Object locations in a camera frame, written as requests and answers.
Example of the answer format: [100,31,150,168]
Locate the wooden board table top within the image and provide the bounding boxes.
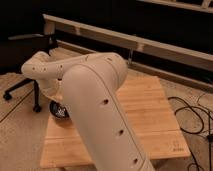
[40,76,190,168]

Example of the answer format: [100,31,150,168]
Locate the white wooden bench frame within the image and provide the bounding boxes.
[44,0,213,72]

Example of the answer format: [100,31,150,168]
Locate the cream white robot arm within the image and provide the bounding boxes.
[21,52,155,171]

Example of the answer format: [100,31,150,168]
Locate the black office chair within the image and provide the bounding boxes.
[0,33,59,113]

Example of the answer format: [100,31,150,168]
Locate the black floor cables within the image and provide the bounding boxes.
[168,91,213,171]

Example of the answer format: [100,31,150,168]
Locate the dark ceramic bowl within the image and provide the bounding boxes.
[49,101,69,119]

